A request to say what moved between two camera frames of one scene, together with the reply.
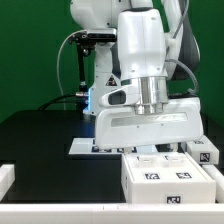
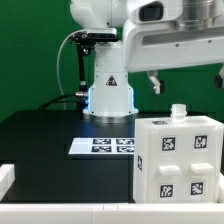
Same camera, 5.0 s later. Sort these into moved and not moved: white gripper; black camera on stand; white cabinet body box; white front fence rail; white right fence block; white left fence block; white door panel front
Moved: white gripper; white cabinet body box; white door panel front
Not moved: white front fence rail; black camera on stand; white left fence block; white right fence block
